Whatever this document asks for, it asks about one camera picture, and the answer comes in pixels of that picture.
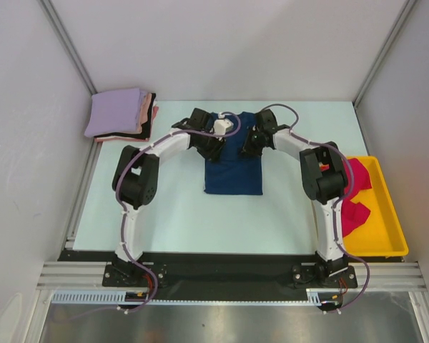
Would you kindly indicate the folded peach t-shirt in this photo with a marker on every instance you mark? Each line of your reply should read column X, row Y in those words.
column 143, row 115

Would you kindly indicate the white slotted cable duct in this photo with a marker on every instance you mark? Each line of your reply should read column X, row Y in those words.
column 122, row 297

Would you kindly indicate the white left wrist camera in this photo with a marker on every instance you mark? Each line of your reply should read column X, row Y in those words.
column 222, row 125

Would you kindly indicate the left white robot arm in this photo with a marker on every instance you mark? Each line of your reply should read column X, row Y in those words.
column 136, row 176

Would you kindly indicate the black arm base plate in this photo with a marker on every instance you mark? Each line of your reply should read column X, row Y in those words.
column 227, row 273

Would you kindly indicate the aluminium table edge rail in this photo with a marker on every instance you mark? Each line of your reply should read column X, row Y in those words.
column 384, row 277

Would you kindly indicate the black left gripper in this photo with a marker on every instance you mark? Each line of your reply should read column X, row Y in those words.
column 213, row 154

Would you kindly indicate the right aluminium corner post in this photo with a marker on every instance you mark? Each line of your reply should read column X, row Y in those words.
column 399, row 24

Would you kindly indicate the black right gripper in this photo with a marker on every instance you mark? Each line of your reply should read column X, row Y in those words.
column 248, row 150

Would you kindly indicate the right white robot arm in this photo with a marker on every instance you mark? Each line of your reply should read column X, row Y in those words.
column 325, row 181

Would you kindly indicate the folded black t-shirt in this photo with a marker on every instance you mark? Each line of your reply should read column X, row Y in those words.
column 146, row 127

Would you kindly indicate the left aluminium corner post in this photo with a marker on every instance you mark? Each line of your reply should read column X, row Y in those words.
column 65, row 40

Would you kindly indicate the folded lilac t-shirt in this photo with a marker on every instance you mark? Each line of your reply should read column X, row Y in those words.
column 115, row 111

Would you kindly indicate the navy blue printed t-shirt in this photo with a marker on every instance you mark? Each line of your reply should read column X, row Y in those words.
column 234, row 173

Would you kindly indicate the yellow plastic bin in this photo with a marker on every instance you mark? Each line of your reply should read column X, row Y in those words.
column 370, row 225

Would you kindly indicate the aluminium corner post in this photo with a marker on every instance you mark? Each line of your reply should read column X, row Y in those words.
column 399, row 24
column 65, row 40

